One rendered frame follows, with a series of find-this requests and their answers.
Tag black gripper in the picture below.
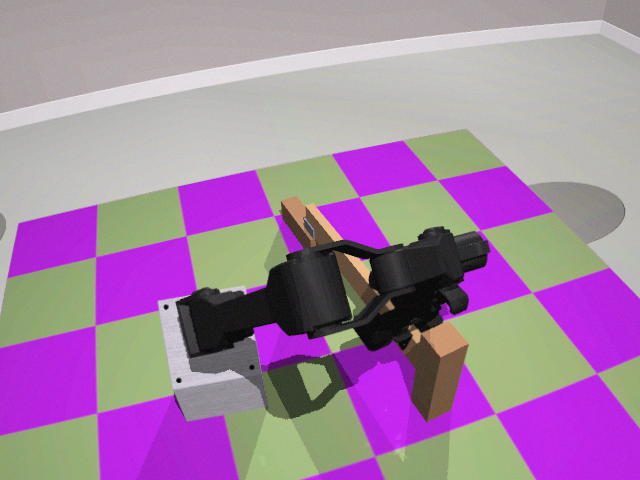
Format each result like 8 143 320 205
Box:
354 285 470 352

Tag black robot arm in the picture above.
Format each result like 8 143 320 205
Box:
175 226 491 358

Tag long wooden rail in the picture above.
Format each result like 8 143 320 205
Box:
305 204 421 369

